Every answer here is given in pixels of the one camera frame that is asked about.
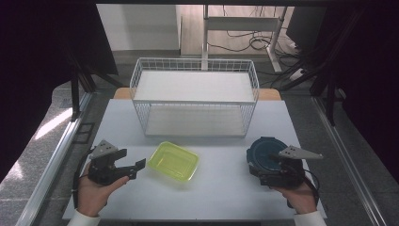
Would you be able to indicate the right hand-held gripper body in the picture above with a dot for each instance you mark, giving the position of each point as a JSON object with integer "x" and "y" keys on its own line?
{"x": 288, "y": 174}

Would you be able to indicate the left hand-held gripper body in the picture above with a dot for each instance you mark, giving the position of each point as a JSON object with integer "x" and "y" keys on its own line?
{"x": 100, "y": 169}

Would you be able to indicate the dark blue round container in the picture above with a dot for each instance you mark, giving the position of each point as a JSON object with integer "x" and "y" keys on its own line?
{"x": 262, "y": 152}

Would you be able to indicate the yellow-green lidded plastic container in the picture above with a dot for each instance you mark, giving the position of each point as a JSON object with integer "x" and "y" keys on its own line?
{"x": 174, "y": 160}

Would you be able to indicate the person's right hand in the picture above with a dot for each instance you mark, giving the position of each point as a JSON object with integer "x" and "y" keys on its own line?
{"x": 301, "y": 199}

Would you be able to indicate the person's left hand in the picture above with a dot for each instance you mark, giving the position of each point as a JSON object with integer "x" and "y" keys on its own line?
{"x": 91, "y": 196}

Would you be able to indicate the wooden table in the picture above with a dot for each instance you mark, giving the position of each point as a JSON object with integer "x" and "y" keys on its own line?
{"x": 271, "y": 94}

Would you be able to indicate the black metal stand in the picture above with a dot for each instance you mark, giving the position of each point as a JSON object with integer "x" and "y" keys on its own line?
{"x": 330, "y": 100}
{"x": 75, "y": 94}

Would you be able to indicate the white power strip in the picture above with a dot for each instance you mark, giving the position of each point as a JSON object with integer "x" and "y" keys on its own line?
{"x": 295, "y": 74}

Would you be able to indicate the aluminium rail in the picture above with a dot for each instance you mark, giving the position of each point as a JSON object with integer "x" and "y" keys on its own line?
{"x": 53, "y": 166}
{"x": 348, "y": 163}

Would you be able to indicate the white metal desk frame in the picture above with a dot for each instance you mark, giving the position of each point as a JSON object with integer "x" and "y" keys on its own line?
{"x": 241, "y": 23}

